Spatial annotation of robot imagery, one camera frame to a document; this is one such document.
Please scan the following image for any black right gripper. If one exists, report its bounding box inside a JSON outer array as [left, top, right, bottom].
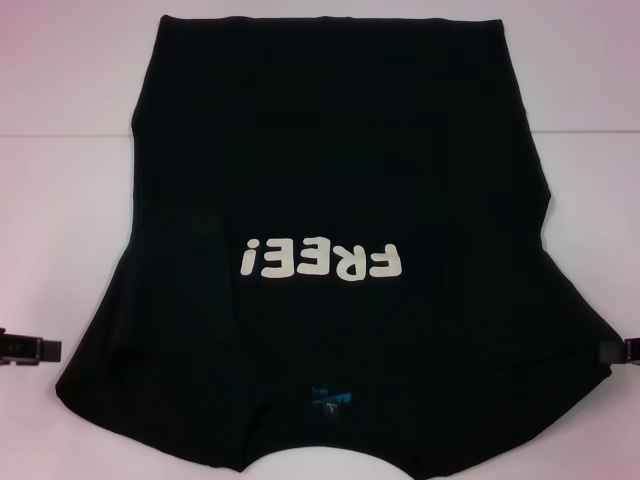
[[599, 335, 640, 365]]

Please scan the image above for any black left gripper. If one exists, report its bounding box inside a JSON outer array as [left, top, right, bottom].
[[0, 327, 63, 367]]

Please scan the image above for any black shirt with FREE print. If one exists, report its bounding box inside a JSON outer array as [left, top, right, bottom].
[[52, 13, 626, 480]]

